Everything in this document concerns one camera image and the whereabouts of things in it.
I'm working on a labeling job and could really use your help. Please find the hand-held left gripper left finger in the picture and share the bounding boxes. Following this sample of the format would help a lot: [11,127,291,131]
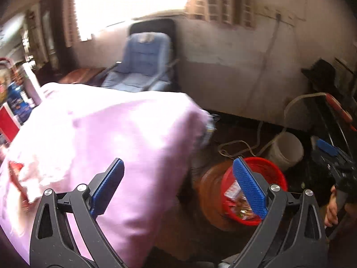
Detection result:
[29,158,126,268]

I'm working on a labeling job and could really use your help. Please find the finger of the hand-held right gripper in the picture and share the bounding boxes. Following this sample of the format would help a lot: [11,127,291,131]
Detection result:
[312,151,349,179]
[317,138,348,161]

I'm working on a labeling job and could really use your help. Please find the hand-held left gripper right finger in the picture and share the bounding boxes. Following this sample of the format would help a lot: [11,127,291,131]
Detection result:
[231,157,327,268]

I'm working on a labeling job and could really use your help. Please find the clear candy snack bag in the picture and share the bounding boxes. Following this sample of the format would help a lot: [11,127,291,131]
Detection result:
[224,181,261,220]

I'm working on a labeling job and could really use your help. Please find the red plastic basket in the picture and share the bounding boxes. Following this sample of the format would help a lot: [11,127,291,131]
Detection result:
[222,157,288,226]

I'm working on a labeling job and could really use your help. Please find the person's right hand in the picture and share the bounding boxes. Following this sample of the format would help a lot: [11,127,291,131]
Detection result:
[325,186,346,228]

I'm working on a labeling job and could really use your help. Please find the white plastic bucket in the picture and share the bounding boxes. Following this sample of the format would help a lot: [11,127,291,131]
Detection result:
[265,132,304,172]

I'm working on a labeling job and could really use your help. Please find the brown round stool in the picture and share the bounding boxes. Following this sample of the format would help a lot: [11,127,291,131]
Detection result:
[195,160,251,231]

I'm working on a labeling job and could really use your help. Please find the low wooden side table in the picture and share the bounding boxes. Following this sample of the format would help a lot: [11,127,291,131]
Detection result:
[58,67,108,87]

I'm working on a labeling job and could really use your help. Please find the red box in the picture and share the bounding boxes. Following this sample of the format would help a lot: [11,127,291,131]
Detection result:
[0,102,21,143]

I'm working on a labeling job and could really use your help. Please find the dark blue supplement bottle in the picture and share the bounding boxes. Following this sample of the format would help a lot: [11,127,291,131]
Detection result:
[8,81,31,123]

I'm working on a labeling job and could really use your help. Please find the blue seat cushion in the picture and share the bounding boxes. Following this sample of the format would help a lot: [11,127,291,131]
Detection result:
[101,33,172,92]

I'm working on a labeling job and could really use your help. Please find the stainless steel bottle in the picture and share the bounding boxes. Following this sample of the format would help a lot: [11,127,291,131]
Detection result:
[22,61,42,107]

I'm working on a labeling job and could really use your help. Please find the dark wooden mirror cabinet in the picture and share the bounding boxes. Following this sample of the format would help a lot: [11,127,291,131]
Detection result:
[39,0,76,70]

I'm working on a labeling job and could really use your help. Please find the checkered curtain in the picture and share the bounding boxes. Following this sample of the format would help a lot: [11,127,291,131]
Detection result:
[65,0,84,48]
[185,0,255,30]

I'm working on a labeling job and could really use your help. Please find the window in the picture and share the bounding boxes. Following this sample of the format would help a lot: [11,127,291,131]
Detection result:
[74,0,193,41]

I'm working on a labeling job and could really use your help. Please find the red handled tool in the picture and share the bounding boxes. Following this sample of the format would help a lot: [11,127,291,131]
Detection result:
[325,93,357,132]

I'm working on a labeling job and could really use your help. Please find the white hose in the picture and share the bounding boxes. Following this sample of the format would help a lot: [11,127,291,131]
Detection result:
[218,92,327,159]

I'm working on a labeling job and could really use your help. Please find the grey wall cable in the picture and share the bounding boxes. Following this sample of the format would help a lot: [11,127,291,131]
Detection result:
[252,13,282,151]

